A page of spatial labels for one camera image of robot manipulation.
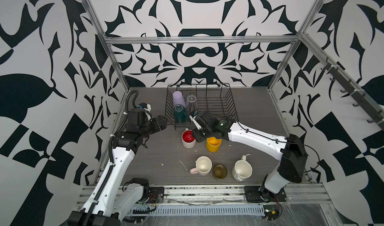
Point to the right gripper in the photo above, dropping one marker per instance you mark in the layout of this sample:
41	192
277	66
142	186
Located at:
197	135

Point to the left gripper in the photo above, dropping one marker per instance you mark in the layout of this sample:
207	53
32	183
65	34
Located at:
161	125

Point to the yellow mug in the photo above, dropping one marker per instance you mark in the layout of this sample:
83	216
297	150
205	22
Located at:
213	144

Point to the dark green mug white inside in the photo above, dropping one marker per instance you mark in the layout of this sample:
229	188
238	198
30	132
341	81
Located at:
180	114

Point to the white mug red inside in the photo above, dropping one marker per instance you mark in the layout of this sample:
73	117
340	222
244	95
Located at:
188	139

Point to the clear glass tumbler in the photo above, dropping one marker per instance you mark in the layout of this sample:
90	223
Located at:
192	102

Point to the lavender plastic cup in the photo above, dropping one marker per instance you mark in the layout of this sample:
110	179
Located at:
178	98

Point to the cream mug pink handle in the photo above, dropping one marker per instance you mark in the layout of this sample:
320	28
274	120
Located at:
202	167

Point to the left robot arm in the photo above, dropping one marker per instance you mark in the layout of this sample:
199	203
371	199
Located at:
104	207

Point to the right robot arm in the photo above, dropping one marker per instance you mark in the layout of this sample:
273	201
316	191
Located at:
289	151

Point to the olive green glass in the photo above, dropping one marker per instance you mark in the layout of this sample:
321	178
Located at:
220	171

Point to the cream white mug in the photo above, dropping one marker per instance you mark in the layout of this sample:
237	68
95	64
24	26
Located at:
242	169

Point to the green circuit board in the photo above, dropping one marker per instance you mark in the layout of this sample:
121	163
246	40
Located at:
272	213

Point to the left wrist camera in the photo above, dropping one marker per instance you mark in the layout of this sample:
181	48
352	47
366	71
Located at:
145	106

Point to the black wire dish rack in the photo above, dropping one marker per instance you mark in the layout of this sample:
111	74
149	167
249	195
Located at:
217	99

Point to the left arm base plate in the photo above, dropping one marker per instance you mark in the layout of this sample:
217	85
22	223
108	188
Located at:
155	195

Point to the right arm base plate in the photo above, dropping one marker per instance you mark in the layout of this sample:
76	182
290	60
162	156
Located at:
255	194

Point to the aluminium frame crossbar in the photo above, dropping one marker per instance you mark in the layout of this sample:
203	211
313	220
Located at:
199	39

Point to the white slotted cable duct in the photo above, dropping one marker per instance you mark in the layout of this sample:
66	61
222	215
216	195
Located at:
205	210

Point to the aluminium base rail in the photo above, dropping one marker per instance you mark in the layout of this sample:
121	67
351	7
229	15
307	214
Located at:
234	194

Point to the grey wall hook rail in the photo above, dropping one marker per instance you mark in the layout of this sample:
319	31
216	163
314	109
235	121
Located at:
351	88

